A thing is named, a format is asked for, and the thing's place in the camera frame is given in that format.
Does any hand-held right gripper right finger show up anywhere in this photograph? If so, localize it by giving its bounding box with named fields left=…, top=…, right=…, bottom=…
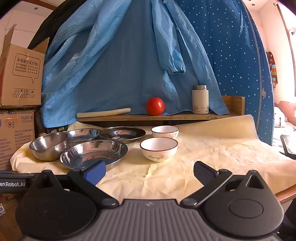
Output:
left=180, top=161, right=264, bottom=208

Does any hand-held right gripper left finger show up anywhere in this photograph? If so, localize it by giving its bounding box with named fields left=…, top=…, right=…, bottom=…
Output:
left=35, top=160, right=119, bottom=208

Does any stainless steel plate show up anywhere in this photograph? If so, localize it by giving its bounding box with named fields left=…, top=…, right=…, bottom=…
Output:
left=60, top=140, right=128, bottom=171
left=66, top=128, right=102, bottom=142
left=99, top=126, right=147, bottom=143

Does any deep stainless steel bowl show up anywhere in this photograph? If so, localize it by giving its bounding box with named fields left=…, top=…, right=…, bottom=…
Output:
left=29, top=132, right=70, bottom=162

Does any white ceramic bowl red rim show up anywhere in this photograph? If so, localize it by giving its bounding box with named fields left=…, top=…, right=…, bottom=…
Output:
left=140, top=137, right=178, bottom=163
left=151, top=126, right=179, bottom=139

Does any cream table cloth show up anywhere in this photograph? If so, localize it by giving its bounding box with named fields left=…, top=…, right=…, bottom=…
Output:
left=10, top=114, right=296, bottom=202

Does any small cardboard box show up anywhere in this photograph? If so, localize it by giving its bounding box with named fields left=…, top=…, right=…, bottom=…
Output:
left=0, top=193, right=23, bottom=241

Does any printed cardboard box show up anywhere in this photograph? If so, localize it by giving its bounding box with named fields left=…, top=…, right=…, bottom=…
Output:
left=0, top=108, right=36, bottom=172

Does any black plastic crate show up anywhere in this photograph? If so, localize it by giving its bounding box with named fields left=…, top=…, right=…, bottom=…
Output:
left=44, top=124, right=78, bottom=134

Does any white rolled stick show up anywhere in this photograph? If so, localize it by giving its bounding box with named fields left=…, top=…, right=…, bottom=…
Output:
left=76, top=108, right=131, bottom=118

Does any wooden shelf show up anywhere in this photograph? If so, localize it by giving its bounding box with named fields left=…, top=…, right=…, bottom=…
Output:
left=77, top=96, right=245, bottom=122

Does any white thermos bottle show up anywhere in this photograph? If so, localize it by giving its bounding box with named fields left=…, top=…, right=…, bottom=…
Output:
left=192, top=85, right=209, bottom=115

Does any red tomato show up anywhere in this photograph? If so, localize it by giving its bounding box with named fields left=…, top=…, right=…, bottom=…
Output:
left=146, top=97, right=165, bottom=116

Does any open cardboard box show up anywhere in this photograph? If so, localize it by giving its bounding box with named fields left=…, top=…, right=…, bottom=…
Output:
left=0, top=24, right=50, bottom=107

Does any light blue coat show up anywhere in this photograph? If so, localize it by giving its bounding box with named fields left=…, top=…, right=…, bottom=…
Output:
left=40, top=0, right=230, bottom=128

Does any colourful striped cloth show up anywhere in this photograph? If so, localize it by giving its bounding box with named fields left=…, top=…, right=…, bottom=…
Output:
left=266, top=51, right=278, bottom=88

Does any blue polka dot fabric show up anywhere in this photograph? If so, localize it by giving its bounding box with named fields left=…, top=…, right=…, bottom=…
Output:
left=178, top=0, right=275, bottom=146

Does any black garment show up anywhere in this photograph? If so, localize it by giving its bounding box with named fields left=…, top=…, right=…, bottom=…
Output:
left=27, top=0, right=88, bottom=50

